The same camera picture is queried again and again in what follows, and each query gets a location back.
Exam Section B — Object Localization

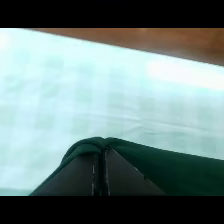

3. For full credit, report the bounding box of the dark green shirt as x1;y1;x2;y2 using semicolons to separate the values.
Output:
29;136;224;197

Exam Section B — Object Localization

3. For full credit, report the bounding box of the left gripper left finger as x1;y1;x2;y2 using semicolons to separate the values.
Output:
31;152;102;197

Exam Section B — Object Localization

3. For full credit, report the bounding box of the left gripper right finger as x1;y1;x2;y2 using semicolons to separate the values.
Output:
101;147;167;197

